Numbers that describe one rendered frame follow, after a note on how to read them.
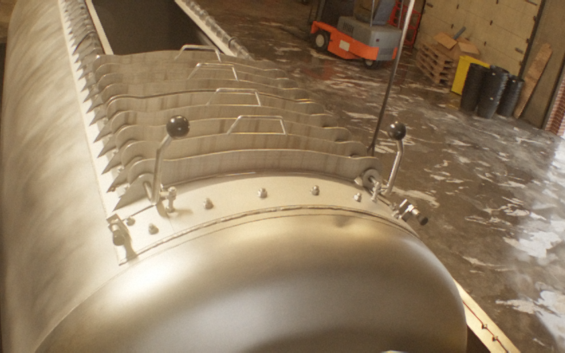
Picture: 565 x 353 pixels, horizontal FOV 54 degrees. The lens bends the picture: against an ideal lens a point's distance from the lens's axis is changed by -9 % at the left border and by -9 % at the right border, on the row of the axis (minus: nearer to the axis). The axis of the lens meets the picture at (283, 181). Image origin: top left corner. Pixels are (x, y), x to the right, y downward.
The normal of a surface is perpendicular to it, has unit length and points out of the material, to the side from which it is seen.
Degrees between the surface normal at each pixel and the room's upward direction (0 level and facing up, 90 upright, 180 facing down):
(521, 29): 90
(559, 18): 90
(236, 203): 11
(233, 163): 90
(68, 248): 45
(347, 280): 60
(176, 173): 90
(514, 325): 0
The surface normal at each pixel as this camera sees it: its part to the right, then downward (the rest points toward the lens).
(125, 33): 0.19, 0.47
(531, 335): 0.20, -0.87
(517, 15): -0.90, 0.03
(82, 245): -0.46, -0.62
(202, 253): -0.05, -0.68
